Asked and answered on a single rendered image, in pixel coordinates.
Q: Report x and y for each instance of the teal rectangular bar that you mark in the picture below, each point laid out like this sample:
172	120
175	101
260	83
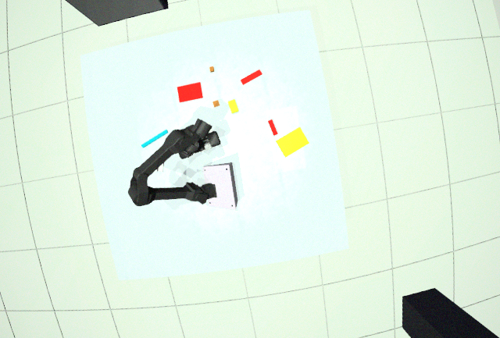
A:
155	138

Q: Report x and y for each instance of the small red block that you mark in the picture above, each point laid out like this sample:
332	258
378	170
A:
273	128

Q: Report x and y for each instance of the yellow flat plate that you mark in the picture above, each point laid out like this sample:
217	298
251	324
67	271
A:
292	142

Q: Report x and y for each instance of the red flat plate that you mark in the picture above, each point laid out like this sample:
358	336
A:
190	92

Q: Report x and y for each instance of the yellow rectangular block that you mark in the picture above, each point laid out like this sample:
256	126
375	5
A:
233	106

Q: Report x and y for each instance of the red flat bar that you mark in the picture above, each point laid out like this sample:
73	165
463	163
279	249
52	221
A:
251	76

